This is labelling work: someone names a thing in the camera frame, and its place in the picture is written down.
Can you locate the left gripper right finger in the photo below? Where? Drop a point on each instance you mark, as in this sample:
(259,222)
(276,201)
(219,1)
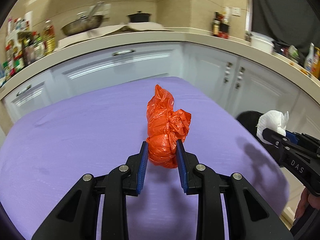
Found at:
(228,206)

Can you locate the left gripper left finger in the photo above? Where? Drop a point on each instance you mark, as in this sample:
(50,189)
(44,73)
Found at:
(76,214)

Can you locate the white tissue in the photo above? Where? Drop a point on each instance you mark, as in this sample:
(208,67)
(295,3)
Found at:
(274,120)

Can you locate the orange plastic bag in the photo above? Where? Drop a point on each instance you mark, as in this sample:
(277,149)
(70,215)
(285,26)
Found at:
(165,127)

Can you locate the black lined trash bin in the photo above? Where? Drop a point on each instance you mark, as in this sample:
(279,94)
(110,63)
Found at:
(249,119)

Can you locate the person's right hand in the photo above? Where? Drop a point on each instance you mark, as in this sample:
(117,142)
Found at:
(306,199)

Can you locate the purple tablecloth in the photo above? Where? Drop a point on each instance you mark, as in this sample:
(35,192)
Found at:
(48,150)

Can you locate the orange soap pump bottle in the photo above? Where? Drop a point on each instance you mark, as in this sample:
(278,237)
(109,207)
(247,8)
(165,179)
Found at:
(315,70)

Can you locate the white spray bottle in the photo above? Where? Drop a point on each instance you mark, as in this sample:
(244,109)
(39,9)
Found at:
(308,63)

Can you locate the white plastic container stack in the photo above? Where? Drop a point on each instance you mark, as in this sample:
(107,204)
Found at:
(262,42)

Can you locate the black curtain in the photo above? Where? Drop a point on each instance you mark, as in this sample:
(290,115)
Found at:
(293,22)

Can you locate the black red utensil box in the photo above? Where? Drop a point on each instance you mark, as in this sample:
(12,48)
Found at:
(223,31)

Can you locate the dark sauce bottle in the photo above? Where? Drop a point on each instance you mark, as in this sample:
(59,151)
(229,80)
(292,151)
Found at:
(216,24)

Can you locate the condiment rack with bottles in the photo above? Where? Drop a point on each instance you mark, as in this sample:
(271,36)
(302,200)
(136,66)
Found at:
(22,46)

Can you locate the cooking oil bottle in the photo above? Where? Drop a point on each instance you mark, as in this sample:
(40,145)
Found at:
(49,37)

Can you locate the metal wok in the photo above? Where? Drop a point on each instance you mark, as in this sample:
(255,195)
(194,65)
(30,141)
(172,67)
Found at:
(84,23)

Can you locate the black cast iron pot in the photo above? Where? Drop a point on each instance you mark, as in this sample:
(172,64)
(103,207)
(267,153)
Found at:
(139,17)

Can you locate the right cabinet door handle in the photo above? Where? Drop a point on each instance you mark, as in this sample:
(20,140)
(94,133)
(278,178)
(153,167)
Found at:
(239,77)

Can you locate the cabinet door handle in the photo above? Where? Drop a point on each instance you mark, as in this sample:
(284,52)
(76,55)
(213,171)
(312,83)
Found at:
(227,72)
(239,77)

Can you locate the left cabinet door handle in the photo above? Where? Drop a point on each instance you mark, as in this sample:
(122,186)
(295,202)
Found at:
(227,72)

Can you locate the lower drawer handle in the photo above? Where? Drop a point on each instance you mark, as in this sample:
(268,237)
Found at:
(23,90)

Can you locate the drawer handle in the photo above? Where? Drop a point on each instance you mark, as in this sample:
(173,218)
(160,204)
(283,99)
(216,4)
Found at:
(123,52)
(23,90)

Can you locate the wall power socket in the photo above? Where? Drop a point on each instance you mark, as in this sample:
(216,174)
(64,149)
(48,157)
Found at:
(236,11)

